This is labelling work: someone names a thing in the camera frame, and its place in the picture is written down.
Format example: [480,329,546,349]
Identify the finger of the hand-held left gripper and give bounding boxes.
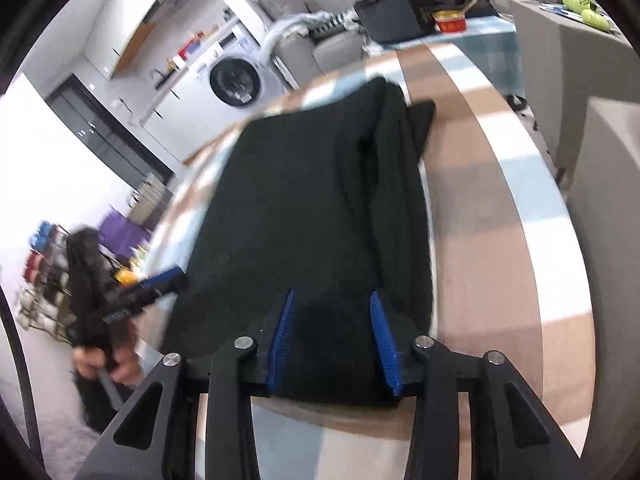
[135,266,190,307]

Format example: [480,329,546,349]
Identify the dark grey door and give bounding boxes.
[46,73,174,182]

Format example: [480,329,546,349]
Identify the brown and blue plaid tablecloth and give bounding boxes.
[145,14,597,480]

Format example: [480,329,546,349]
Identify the woven laundry basket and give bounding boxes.
[127,171,169,227]

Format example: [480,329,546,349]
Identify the white washing machine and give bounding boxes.
[197,27,287,112]

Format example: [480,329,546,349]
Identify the purple bag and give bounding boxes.
[99,209,152,262]

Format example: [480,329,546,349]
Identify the black and white striped cloth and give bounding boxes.
[310,12,362,37]

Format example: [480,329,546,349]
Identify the black box with metal rim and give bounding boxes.
[352,0,437,46]

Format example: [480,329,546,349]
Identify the grey armchair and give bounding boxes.
[274,30,372,92]

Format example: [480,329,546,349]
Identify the person's left hand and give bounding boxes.
[72,317,145,387]

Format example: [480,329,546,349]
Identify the red box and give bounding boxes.
[177,34,207,59]

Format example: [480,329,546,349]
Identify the red and yellow container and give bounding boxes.
[431,8,469,35]

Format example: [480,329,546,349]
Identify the white wall cabinets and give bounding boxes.
[82,0,212,81]

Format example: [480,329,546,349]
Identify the black knit garment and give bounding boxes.
[164,76,437,407]

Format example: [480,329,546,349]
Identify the shoe rack with shoes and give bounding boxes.
[14,219,121,347]

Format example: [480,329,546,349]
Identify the white counter cabinets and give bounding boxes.
[140,60,227,162]

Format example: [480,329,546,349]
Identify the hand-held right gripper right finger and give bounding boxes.
[369,291,584,480]

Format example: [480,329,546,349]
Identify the grey side table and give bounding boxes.
[509,0,640,182]

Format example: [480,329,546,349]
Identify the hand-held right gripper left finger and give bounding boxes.
[74,287,297,480]

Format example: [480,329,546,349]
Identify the white upholstered chair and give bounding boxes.
[566,94,640,462]

